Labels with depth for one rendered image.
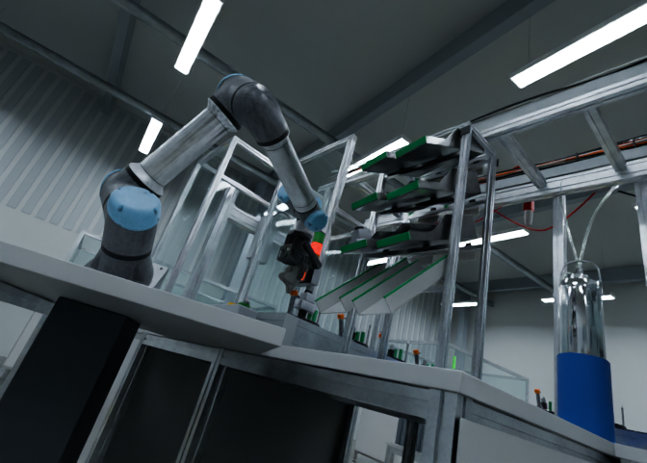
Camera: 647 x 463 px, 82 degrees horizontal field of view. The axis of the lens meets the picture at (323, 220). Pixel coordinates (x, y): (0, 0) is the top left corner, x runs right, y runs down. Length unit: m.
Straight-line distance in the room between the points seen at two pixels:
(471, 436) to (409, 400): 0.10
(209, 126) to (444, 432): 0.87
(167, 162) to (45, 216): 8.31
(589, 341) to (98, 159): 9.31
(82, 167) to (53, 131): 0.93
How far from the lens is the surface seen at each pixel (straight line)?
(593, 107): 1.88
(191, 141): 1.08
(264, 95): 1.01
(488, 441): 0.69
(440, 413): 0.64
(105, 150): 9.86
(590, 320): 1.65
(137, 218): 0.97
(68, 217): 9.36
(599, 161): 2.29
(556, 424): 0.94
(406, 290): 0.95
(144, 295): 0.64
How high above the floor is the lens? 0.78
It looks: 25 degrees up
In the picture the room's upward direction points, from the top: 16 degrees clockwise
